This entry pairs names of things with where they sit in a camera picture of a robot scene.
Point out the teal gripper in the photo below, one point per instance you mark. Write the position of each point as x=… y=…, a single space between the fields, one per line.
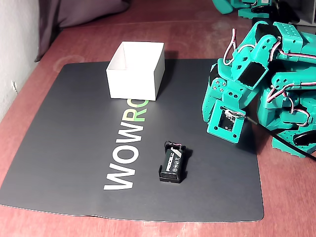
x=218 y=86

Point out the small black battery pack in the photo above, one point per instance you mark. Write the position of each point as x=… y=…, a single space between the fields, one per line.
x=172 y=163

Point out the teal leader arm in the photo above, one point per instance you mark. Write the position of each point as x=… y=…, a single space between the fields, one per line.
x=222 y=6

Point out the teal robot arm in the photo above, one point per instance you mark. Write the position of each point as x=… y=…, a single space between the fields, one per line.
x=288 y=34

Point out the white open cardboard box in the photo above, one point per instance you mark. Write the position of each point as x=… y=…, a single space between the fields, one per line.
x=133 y=84

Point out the grey box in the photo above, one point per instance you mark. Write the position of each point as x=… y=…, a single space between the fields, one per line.
x=308 y=12

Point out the dark mat with WOWRO print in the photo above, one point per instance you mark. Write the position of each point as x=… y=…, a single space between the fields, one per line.
x=74 y=148

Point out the grey curtain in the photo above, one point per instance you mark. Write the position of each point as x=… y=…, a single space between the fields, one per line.
x=74 y=12

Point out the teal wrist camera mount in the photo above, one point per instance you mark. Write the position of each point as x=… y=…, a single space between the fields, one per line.
x=229 y=134

